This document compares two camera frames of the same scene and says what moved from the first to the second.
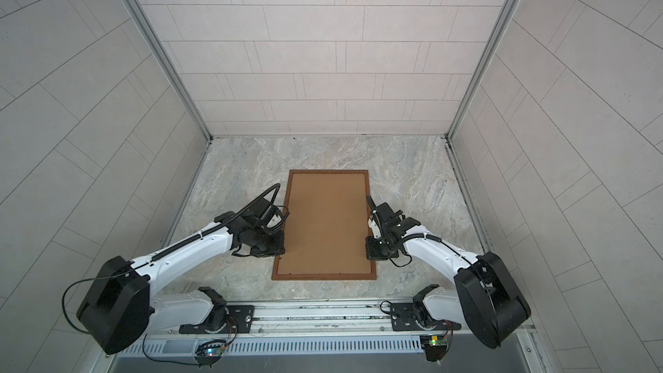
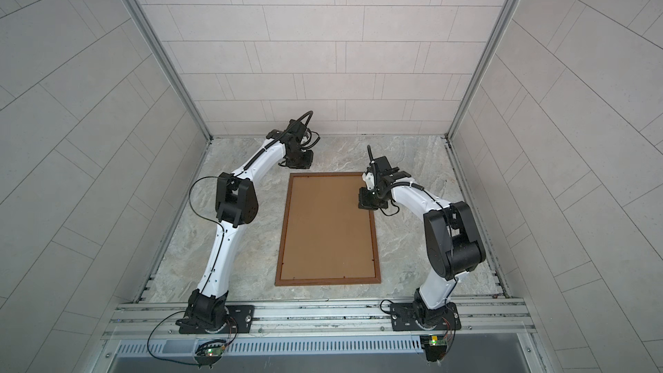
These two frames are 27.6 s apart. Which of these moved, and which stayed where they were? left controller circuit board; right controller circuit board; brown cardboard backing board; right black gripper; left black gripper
Moved: right black gripper; left black gripper
Stayed: brown cardboard backing board; right controller circuit board; left controller circuit board
